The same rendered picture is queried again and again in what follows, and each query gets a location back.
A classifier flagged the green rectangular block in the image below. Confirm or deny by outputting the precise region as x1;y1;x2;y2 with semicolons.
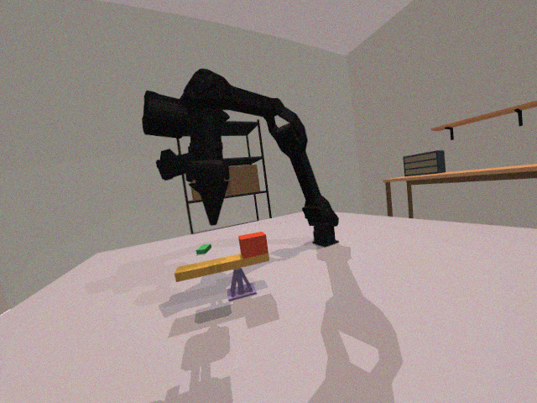
196;243;211;254

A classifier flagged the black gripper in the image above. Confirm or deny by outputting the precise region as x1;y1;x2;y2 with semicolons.
185;136;230;226

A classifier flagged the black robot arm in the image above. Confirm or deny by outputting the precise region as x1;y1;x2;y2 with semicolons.
142;69;339;247

